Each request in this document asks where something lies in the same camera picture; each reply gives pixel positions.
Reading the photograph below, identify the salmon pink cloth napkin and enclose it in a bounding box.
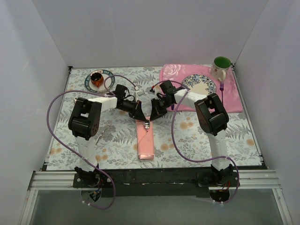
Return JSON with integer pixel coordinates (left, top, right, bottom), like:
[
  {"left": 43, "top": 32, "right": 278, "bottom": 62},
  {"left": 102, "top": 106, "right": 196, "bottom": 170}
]
[{"left": 136, "top": 120, "right": 155, "bottom": 160}]

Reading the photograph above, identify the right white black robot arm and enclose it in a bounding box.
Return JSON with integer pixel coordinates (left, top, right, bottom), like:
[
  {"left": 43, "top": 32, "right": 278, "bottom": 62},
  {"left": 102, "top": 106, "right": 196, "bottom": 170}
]
[{"left": 150, "top": 80, "right": 233, "bottom": 186}]

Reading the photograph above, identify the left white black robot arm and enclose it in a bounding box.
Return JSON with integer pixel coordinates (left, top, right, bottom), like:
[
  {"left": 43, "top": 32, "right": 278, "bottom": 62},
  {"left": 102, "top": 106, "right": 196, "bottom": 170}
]
[{"left": 68, "top": 84, "right": 150, "bottom": 188}]

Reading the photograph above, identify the green inside floral mug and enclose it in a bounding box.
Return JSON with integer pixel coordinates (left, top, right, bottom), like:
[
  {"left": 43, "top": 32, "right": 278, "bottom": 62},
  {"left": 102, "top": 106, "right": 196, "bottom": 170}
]
[{"left": 210, "top": 56, "right": 231, "bottom": 82}]

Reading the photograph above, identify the floral tablecloth mat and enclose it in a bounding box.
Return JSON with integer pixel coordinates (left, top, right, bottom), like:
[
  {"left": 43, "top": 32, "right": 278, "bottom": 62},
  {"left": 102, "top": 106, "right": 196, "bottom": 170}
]
[{"left": 47, "top": 68, "right": 263, "bottom": 171}]

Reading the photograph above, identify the silver fork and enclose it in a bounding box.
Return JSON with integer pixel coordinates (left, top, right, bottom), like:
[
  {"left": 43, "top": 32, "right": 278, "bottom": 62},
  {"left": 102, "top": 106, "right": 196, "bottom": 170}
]
[{"left": 103, "top": 120, "right": 112, "bottom": 132}]

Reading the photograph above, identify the green rimmed white saucer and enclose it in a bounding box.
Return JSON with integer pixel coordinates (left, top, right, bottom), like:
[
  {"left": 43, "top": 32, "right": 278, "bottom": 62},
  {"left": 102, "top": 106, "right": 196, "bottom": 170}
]
[{"left": 84, "top": 69, "right": 115, "bottom": 93}]

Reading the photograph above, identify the blue floral patterned plate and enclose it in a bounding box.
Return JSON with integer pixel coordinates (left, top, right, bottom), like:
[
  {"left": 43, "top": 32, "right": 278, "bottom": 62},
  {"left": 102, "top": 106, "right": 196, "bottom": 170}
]
[{"left": 182, "top": 74, "right": 216, "bottom": 95}]

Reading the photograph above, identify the small brown cup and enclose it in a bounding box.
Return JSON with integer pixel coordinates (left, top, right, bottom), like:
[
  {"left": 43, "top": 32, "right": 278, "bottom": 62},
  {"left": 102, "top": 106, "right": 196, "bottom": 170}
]
[{"left": 91, "top": 72, "right": 104, "bottom": 88}]

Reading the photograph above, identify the purple plastic fork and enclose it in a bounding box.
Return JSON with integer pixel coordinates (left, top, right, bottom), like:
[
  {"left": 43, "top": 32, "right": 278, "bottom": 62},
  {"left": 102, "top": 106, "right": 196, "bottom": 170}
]
[{"left": 219, "top": 82, "right": 224, "bottom": 102}]

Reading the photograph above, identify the pink rose placemat cloth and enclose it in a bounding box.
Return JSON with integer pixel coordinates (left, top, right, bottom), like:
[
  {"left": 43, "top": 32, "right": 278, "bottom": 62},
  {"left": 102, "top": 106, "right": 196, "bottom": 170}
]
[{"left": 159, "top": 64, "right": 243, "bottom": 113}]

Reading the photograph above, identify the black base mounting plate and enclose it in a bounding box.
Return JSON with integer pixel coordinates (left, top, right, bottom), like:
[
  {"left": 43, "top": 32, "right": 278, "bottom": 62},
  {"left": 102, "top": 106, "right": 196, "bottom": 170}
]
[{"left": 73, "top": 167, "right": 239, "bottom": 198}]

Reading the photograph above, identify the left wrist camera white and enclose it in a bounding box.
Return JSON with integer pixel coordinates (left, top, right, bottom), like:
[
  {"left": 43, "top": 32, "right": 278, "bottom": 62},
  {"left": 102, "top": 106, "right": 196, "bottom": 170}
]
[{"left": 133, "top": 90, "right": 145, "bottom": 100}]

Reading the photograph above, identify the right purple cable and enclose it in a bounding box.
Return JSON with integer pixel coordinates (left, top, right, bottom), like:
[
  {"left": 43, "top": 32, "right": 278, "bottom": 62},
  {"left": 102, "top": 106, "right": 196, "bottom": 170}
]
[{"left": 151, "top": 81, "right": 241, "bottom": 204}]

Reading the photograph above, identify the purple cable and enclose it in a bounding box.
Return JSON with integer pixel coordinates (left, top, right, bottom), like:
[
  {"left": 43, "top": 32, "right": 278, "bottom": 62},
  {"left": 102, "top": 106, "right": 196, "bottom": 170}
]
[
  {"left": 151, "top": 81, "right": 241, "bottom": 204},
  {"left": 46, "top": 75, "right": 139, "bottom": 210}
]

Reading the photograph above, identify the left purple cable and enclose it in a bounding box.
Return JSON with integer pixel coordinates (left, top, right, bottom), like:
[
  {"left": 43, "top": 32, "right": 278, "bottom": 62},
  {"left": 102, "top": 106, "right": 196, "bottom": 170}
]
[{"left": 46, "top": 75, "right": 139, "bottom": 210}]

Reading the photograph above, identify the aluminium frame rail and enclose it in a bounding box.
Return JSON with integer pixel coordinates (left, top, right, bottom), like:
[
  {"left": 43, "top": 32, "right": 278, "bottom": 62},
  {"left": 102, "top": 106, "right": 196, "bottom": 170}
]
[{"left": 28, "top": 170, "right": 281, "bottom": 190}]

